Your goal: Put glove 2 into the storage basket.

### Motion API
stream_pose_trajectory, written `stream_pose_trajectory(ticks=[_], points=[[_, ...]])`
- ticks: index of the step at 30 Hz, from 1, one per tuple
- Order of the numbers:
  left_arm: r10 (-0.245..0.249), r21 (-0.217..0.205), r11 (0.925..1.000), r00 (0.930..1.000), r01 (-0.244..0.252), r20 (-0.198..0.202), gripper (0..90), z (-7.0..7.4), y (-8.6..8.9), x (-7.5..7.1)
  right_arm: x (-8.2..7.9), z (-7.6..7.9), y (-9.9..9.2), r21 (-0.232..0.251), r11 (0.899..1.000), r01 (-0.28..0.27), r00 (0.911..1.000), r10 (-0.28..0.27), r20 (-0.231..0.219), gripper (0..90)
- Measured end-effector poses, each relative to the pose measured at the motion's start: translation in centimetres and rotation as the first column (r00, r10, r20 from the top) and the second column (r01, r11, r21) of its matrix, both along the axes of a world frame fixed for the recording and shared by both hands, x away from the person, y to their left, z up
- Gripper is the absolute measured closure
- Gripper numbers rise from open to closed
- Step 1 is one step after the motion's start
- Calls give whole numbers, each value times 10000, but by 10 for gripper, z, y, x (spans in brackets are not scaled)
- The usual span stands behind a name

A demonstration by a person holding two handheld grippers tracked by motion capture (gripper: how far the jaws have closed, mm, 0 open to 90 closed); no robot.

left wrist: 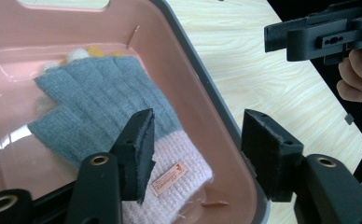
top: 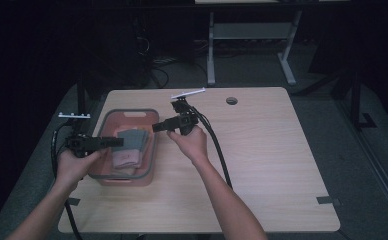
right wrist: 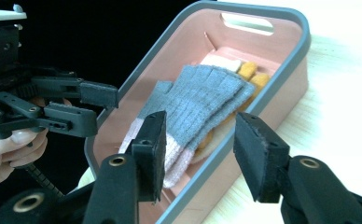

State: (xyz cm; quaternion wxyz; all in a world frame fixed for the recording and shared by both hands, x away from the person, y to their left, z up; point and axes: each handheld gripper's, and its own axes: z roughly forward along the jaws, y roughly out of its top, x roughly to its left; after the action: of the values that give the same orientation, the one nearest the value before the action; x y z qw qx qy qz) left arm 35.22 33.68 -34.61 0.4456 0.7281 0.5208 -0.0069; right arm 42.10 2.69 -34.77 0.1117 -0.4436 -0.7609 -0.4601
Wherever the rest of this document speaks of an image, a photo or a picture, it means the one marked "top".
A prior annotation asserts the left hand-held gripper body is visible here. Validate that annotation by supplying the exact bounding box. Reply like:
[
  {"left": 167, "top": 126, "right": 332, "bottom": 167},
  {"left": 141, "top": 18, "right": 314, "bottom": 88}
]
[{"left": 57, "top": 112, "right": 100, "bottom": 158}]

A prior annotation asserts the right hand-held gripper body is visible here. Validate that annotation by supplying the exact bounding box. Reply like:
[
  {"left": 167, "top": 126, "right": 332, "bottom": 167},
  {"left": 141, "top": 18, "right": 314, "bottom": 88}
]
[{"left": 170, "top": 87, "right": 207, "bottom": 136}]

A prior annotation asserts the grey and pink knit glove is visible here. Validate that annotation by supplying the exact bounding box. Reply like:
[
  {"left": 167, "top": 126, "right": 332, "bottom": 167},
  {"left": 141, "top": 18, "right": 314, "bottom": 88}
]
[
  {"left": 138, "top": 129, "right": 152, "bottom": 158},
  {"left": 112, "top": 129, "right": 146, "bottom": 169}
]

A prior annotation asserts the cream and yellow fleece glove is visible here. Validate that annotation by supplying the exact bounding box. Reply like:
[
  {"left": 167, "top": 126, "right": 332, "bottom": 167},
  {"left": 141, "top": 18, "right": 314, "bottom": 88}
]
[{"left": 110, "top": 166, "right": 140, "bottom": 177}]

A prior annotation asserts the pink basket with grey rim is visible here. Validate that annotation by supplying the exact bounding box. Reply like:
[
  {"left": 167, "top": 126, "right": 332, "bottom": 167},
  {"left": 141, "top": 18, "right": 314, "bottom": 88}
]
[{"left": 89, "top": 108, "right": 160, "bottom": 188}]

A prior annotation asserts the person's right hand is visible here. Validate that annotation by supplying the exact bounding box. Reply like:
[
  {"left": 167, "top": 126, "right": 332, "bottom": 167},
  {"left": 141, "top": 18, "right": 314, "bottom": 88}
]
[{"left": 166, "top": 125, "right": 210, "bottom": 166}]

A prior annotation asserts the person's left hand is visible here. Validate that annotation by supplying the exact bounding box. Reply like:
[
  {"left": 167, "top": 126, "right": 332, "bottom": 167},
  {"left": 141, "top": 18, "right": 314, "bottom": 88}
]
[{"left": 55, "top": 148, "right": 110, "bottom": 193}]

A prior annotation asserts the black metal stand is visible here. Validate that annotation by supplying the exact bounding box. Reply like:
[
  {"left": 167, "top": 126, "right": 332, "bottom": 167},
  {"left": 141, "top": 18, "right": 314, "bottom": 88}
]
[
  {"left": 331, "top": 68, "right": 378, "bottom": 131},
  {"left": 76, "top": 71, "right": 87, "bottom": 116}
]

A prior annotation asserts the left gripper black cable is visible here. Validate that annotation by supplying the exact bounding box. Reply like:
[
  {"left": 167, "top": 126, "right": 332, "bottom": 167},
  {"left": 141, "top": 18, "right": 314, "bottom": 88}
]
[{"left": 50, "top": 119, "right": 85, "bottom": 240}]

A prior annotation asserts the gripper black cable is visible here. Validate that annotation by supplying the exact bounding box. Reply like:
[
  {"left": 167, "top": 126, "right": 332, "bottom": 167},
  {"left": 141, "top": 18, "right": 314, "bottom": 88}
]
[
  {"left": 50, "top": 119, "right": 85, "bottom": 240},
  {"left": 188, "top": 105, "right": 234, "bottom": 190}
]

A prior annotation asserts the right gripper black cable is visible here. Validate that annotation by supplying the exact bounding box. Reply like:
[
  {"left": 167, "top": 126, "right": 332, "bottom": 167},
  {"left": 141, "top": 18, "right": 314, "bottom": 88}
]
[{"left": 188, "top": 105, "right": 234, "bottom": 190}]

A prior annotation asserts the bundle of floor cables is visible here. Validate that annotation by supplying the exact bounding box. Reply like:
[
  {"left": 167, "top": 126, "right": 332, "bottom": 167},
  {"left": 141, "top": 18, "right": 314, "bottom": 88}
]
[{"left": 148, "top": 56, "right": 171, "bottom": 89}]

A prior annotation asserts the white metal frame desk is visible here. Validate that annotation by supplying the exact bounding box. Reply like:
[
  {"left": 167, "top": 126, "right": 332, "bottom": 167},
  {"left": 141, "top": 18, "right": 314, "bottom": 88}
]
[{"left": 194, "top": 0, "right": 351, "bottom": 87}]

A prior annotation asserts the metal floor rail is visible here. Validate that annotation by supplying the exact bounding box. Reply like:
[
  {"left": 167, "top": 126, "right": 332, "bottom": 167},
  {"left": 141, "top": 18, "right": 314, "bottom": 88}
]
[{"left": 335, "top": 98, "right": 388, "bottom": 223}]

